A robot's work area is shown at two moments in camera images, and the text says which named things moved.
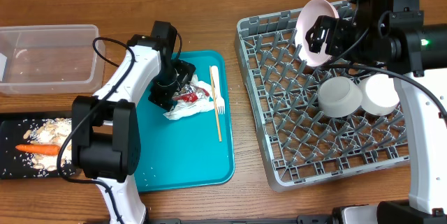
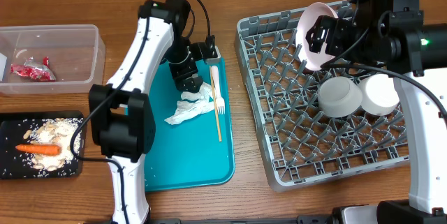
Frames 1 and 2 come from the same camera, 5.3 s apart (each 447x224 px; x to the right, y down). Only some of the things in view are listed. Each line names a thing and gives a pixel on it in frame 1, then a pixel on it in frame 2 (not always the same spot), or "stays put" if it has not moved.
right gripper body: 337,38 stays put
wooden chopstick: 214,102 stays put
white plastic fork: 220,100 stays put
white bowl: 378,94 stays put
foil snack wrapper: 190,93 → 34,69
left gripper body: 168,79 → 180,63
